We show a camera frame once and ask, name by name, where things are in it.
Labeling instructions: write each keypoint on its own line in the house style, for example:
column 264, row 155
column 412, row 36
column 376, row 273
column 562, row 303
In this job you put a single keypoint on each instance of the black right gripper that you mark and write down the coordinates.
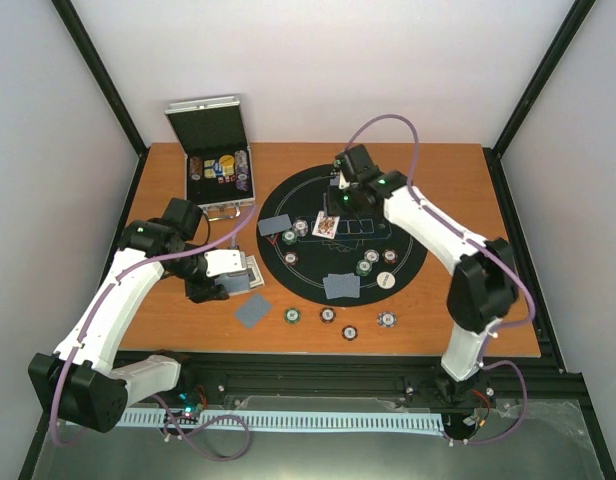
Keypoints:
column 334, row 209

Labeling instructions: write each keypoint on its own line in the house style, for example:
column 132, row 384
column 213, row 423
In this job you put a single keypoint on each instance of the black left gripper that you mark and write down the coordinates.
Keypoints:
column 206, row 291

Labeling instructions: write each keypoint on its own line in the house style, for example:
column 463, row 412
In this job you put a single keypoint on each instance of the blue-backed card deck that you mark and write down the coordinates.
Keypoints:
column 234, row 284

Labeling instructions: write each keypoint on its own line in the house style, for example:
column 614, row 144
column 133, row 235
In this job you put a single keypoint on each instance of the face-up king card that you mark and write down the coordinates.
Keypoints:
column 325, row 226

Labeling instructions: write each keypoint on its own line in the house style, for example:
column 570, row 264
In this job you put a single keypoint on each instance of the blue chips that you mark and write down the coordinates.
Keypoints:
column 301, row 228
column 371, row 256

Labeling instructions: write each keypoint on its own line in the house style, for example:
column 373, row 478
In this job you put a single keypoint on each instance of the dealt card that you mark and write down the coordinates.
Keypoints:
column 253, row 310
column 273, row 225

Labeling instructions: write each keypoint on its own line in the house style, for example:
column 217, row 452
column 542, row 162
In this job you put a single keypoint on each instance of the brown chip mat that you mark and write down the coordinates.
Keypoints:
column 390, row 256

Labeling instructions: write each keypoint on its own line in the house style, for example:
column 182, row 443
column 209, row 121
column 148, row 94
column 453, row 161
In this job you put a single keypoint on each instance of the green chips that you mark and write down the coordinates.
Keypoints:
column 363, row 267
column 289, row 237

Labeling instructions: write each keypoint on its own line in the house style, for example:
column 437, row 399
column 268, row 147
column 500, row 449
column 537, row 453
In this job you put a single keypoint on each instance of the single brown chip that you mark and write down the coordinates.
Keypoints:
column 291, row 258
column 349, row 333

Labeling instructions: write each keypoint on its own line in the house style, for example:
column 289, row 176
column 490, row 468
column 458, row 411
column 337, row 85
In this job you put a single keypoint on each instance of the dealt card mat bottom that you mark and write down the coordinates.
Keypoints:
column 330, row 285

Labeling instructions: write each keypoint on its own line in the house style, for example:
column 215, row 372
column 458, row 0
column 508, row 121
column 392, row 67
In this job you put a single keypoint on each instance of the white dealer button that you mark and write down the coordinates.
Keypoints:
column 385, row 280

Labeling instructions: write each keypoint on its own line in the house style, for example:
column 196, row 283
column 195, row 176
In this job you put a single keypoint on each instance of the green poker chip stack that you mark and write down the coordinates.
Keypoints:
column 292, row 315

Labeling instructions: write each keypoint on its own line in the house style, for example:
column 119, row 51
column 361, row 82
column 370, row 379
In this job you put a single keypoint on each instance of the brown poker chip stack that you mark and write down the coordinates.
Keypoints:
column 327, row 315

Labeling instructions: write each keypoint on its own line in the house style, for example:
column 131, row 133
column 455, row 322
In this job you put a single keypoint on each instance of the blue poker chip stack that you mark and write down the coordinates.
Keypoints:
column 387, row 319

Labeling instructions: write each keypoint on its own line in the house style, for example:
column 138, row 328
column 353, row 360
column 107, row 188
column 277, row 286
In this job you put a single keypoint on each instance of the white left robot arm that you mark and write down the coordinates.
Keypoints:
column 79, row 382

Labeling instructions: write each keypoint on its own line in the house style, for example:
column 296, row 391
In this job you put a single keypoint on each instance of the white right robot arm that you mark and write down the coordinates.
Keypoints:
column 481, row 292

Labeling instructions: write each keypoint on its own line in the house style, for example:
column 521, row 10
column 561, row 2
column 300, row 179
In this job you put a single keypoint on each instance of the white playing card box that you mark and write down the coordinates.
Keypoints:
column 254, row 273

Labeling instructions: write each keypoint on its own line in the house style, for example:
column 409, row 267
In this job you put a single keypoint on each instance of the black round poker mat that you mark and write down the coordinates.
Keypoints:
column 302, row 196

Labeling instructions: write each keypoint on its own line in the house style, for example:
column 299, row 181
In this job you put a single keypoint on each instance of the aluminium poker chip case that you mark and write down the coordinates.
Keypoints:
column 209, row 128

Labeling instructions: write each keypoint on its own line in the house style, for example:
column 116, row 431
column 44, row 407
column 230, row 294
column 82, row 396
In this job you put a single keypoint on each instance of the purple chips in case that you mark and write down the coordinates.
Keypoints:
column 242, row 170

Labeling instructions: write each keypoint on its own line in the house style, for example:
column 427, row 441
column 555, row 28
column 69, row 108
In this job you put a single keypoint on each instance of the brown chips in case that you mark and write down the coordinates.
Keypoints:
column 195, row 168

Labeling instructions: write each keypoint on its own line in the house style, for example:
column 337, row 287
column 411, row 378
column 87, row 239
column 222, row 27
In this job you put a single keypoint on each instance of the yellow button in case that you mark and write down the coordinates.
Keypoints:
column 227, row 162

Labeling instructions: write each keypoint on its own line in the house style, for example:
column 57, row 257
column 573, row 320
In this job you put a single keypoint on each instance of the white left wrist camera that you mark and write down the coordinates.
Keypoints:
column 224, row 262

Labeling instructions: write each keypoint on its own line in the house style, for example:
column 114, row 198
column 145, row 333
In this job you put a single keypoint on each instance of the light blue cable duct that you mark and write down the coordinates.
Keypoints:
column 290, row 421

